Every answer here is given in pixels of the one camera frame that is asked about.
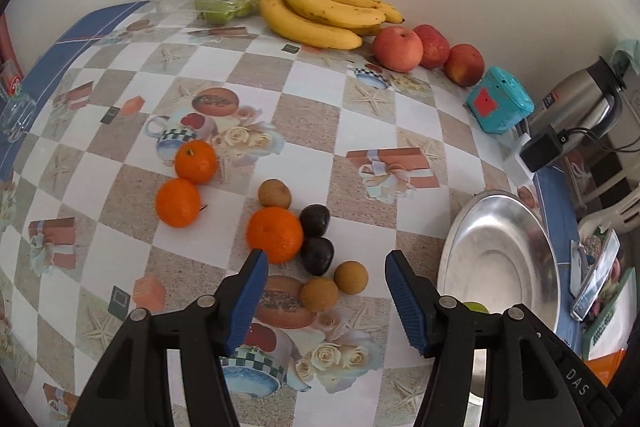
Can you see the small green fruit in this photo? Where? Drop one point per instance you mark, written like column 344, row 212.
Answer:
column 215, row 14
column 245, row 9

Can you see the black power adapter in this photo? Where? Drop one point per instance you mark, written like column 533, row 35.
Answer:
column 542, row 150

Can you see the orange mandarin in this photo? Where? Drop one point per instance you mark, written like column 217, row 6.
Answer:
column 196, row 162
column 275, row 227
column 177, row 203

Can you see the round metal tray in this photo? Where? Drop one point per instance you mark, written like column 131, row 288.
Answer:
column 500, row 252

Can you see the small brown round fruit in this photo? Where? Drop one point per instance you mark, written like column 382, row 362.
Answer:
column 351, row 277
column 317, row 294
column 274, row 193

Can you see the white socket block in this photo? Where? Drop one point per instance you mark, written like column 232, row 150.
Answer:
column 520, row 167

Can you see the green and white booklet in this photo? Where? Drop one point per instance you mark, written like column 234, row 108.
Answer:
column 611, row 317

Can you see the silver thermos jug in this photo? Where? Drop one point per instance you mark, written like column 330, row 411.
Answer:
column 575, row 102

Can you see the clear glass cup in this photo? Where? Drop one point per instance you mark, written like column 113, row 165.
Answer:
column 15, row 107

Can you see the printed checkered tablecloth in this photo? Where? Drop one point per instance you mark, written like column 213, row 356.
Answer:
column 320, row 107

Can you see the orange packet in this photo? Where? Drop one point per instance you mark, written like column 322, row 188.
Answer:
column 607, row 366

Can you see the red apple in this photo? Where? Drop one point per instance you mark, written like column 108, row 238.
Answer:
column 434, row 44
column 397, row 49
column 465, row 65

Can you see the clear plastic package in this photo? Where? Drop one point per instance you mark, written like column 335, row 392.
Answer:
column 597, row 277

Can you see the green mango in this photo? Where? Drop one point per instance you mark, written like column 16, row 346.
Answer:
column 475, row 307

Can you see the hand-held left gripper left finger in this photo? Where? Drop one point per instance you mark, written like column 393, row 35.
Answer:
column 247, row 302

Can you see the dark purple plum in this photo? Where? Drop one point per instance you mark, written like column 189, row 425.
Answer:
column 316, row 255
column 314, row 220

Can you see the teal plastic box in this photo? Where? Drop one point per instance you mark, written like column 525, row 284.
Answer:
column 500, row 99

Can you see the white plastic chair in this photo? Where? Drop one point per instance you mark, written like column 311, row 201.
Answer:
column 610, row 207

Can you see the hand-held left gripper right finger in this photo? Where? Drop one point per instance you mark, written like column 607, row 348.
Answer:
column 405, row 302

